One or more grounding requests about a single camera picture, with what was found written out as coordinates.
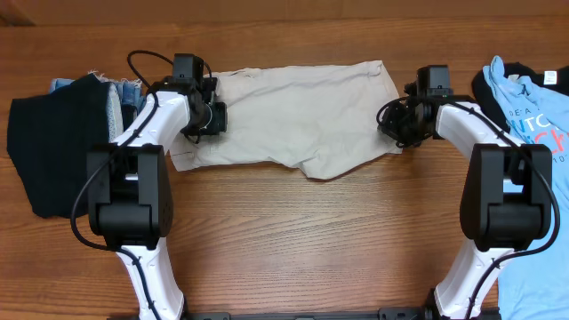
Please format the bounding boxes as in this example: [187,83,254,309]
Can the beige khaki shorts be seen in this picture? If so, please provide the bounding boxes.
[170,60,401,180]

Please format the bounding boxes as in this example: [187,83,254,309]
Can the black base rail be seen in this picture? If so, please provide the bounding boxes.
[183,307,433,320]

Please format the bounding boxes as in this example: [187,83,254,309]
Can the black folded garment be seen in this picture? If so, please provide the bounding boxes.
[6,75,123,218]

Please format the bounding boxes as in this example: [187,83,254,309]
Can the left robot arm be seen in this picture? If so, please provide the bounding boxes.
[70,53,228,319]

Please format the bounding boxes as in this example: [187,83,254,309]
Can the black garment right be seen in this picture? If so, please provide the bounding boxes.
[471,58,568,140]

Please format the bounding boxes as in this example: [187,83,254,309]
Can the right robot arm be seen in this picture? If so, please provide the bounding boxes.
[376,65,560,320]

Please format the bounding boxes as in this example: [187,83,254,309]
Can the blue denim shorts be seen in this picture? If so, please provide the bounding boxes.
[48,69,148,130]

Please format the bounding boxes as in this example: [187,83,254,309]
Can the light blue t-shirt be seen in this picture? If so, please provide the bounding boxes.
[482,55,569,320]

